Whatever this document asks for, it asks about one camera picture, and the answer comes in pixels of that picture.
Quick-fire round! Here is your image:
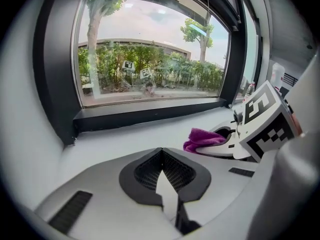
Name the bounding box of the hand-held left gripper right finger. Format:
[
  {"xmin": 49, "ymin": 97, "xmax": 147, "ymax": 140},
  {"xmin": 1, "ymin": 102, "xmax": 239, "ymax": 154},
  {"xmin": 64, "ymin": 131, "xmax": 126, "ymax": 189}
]
[{"xmin": 161, "ymin": 147, "xmax": 276, "ymax": 236}]

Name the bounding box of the person's right forearm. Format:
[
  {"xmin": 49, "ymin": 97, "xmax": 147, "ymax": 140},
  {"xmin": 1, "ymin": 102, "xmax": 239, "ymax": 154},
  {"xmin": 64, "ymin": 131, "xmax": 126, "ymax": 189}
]
[{"xmin": 289, "ymin": 103, "xmax": 304, "ymax": 136}]

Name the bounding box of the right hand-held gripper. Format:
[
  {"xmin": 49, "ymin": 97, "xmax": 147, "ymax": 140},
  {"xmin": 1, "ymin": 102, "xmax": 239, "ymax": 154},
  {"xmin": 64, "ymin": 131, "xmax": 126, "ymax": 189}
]
[{"xmin": 196, "ymin": 80, "xmax": 304, "ymax": 164}]

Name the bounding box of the black railing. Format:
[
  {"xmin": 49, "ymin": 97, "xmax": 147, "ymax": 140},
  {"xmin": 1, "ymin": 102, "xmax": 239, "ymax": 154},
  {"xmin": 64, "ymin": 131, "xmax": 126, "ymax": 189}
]
[{"xmin": 284, "ymin": 72, "xmax": 300, "ymax": 87}]

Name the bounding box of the large clear water jug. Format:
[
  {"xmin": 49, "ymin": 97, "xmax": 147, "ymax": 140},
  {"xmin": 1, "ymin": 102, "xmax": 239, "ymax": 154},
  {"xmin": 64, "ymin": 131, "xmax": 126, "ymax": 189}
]
[{"xmin": 271, "ymin": 62, "xmax": 286, "ymax": 88}]

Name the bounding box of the black window frame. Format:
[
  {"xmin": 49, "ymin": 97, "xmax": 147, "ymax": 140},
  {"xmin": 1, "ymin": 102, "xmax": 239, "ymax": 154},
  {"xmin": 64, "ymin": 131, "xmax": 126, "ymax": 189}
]
[{"xmin": 32, "ymin": 0, "xmax": 263, "ymax": 147}]

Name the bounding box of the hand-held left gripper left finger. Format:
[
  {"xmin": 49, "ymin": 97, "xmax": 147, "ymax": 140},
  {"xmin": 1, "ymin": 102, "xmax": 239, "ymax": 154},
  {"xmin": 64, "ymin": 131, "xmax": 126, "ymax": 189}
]
[{"xmin": 34, "ymin": 147, "xmax": 185, "ymax": 240}]

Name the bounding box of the purple cloth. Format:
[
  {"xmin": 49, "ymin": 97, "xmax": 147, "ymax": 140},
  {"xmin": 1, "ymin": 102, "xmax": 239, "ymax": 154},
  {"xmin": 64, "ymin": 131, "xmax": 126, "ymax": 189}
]
[{"xmin": 182, "ymin": 127, "xmax": 227, "ymax": 154}]

